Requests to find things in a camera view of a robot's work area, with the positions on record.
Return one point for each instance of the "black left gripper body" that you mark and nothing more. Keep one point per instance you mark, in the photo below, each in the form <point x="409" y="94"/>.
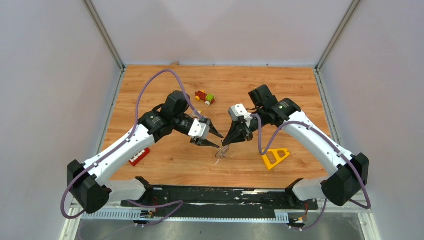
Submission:
<point x="185" y="121"/>

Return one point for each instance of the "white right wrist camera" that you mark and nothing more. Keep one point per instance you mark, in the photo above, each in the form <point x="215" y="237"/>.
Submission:
<point x="239" y="113"/>

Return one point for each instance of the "yellow triangle block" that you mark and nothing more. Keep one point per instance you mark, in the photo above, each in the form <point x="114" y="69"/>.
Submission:
<point x="275" y="156"/>

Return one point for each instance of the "large keyring with keys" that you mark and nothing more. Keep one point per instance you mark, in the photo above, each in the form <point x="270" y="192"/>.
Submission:
<point x="222" y="152"/>

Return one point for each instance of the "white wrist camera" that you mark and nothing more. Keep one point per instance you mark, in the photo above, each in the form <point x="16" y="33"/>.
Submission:
<point x="239" y="113"/>
<point x="198" y="129"/>

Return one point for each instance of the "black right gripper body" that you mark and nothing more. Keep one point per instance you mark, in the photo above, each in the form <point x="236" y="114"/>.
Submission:
<point x="254" y="125"/>

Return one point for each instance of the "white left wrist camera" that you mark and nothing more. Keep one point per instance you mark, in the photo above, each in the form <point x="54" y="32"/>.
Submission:
<point x="198" y="129"/>

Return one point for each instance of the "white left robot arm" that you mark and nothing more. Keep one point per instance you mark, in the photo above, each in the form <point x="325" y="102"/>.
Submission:
<point x="90" y="182"/>

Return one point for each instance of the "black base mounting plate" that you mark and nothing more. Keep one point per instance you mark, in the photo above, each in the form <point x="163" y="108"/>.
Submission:
<point x="273" y="198"/>

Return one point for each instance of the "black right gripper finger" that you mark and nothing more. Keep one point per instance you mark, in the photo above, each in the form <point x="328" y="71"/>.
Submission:
<point x="232" y="134"/>
<point x="241" y="138"/>

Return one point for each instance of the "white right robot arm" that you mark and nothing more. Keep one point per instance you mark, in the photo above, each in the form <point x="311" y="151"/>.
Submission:
<point x="347" y="173"/>

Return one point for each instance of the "red lego brick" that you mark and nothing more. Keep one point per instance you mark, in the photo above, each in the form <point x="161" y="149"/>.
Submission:
<point x="139" y="157"/>

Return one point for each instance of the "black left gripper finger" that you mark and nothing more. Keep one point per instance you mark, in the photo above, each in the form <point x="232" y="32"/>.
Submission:
<point x="203" y="143"/>
<point x="214" y="131"/>

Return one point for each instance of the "red lego toy car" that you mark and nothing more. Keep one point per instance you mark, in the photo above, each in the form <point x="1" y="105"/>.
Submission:
<point x="208" y="99"/>

